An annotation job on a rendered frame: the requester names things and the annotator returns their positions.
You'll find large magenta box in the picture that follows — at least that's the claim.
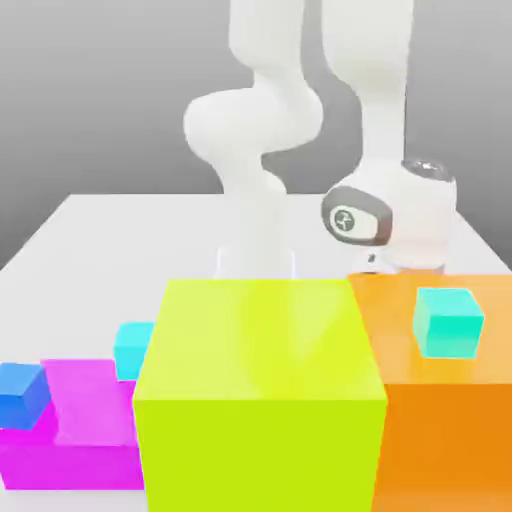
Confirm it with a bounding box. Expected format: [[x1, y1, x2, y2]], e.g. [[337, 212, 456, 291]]
[[0, 378, 146, 492]]

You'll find small cyan cube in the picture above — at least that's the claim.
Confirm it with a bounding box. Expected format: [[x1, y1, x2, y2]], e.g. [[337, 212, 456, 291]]
[[112, 321, 156, 382]]

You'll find large yellow-green box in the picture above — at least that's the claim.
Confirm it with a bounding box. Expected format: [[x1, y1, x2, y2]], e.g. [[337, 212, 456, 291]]
[[132, 278, 389, 512]]

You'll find small magenta cube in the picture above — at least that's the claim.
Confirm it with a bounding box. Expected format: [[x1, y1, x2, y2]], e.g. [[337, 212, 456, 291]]
[[40, 358, 140, 448]]

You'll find small teal cube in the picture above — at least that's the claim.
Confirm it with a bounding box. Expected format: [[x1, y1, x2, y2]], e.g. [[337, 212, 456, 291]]
[[411, 287, 486, 360]]

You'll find small blue cube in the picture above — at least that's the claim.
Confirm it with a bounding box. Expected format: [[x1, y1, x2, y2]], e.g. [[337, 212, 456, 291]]
[[0, 361, 53, 432]]

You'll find large orange box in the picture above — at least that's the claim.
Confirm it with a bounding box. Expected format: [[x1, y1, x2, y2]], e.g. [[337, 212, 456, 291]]
[[346, 272, 512, 512]]

